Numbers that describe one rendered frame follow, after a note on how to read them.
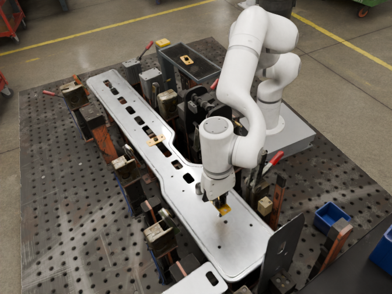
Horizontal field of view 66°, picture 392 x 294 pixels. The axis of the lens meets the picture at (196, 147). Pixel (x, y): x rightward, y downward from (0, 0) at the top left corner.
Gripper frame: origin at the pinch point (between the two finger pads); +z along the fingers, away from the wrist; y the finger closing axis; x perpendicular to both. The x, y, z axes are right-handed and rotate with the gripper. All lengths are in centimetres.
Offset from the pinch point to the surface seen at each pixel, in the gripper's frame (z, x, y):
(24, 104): 40, -170, 47
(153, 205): 10.6, -18.3, 16.6
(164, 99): 2, -60, -13
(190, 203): 9.6, -10.4, 5.4
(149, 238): 5.1, -4.4, 24.0
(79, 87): 5, -102, 15
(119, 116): 10, -72, 6
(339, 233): -9.8, 31.0, -14.1
